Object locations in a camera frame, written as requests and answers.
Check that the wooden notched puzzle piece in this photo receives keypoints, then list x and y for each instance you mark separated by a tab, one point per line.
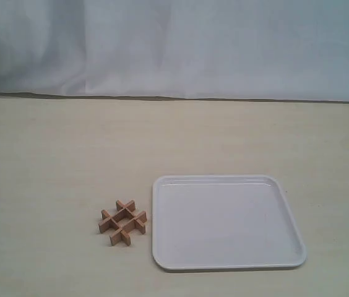
122	211
112	222
135	220
122	233

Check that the white square plastic tray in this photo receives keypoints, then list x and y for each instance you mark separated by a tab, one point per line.
223	222

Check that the white backdrop cloth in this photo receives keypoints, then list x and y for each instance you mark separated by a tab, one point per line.
275	50

